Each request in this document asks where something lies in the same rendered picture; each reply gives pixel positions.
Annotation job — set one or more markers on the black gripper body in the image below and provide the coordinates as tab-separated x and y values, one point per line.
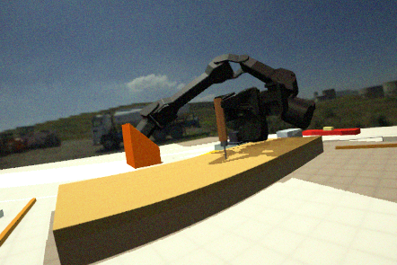
273	101

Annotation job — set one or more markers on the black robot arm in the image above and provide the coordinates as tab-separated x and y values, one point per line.
254	130

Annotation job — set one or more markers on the awl with brown wooden handle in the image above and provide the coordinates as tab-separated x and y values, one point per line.
221	123

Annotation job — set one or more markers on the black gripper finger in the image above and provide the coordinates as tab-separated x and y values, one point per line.
231	114
246	100

